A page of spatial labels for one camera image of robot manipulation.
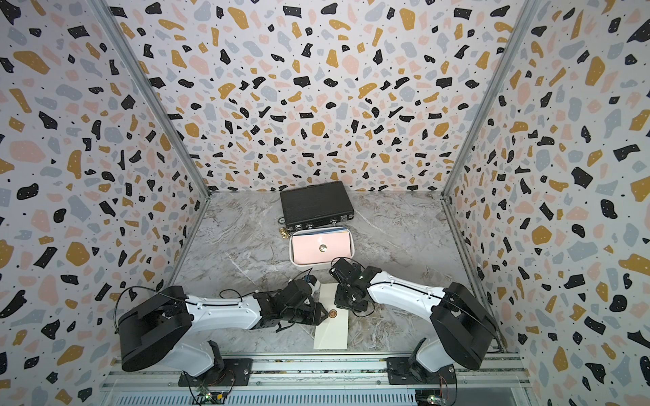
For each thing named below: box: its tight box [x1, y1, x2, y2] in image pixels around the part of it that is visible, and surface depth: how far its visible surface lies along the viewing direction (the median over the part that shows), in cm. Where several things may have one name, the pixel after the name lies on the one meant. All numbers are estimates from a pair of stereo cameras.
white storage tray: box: [289, 226, 355, 269], surface depth 99 cm
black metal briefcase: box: [279, 180, 355, 231], surface depth 112 cm
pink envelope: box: [291, 231, 352, 265], surface depth 99 cm
